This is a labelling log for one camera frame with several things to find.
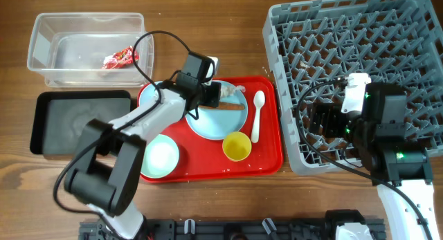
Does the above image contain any white tissue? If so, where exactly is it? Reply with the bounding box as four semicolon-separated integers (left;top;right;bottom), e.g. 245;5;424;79
220;85;246;98

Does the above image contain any orange carrot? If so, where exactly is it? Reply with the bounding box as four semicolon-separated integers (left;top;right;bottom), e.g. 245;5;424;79
199;102;245;111

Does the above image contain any light blue plate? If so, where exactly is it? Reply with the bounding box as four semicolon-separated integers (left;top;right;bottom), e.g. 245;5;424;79
186;90;248;140

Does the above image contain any light blue rice bowl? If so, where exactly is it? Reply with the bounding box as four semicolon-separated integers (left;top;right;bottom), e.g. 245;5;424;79
138;84;159;107

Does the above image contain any white plastic spoon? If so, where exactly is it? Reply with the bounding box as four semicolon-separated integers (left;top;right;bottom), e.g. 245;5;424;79
251;91;266;143

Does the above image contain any yellow plastic cup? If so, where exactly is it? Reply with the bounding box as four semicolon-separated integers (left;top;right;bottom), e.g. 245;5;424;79
222;131;252;162

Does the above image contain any red snack wrapper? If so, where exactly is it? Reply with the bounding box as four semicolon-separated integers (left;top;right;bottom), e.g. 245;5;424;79
101;46;139;69

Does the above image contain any pale green bowl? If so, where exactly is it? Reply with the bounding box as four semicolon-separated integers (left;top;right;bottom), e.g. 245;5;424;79
141;134;180;179

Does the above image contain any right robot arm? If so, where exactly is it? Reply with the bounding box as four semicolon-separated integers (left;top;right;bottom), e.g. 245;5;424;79
309;82;440;239

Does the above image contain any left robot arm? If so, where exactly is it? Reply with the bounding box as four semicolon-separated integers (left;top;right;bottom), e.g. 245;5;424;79
56;52;221;239

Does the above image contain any grey dishwasher rack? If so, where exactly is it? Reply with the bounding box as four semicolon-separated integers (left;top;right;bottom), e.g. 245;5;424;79
262;0;442;175

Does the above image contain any clear plastic waste bin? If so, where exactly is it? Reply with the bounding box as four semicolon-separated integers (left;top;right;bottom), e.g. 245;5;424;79
27;12;154;87

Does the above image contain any black plastic tray bin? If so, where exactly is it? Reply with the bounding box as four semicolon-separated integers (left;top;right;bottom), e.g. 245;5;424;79
30;90;133;156

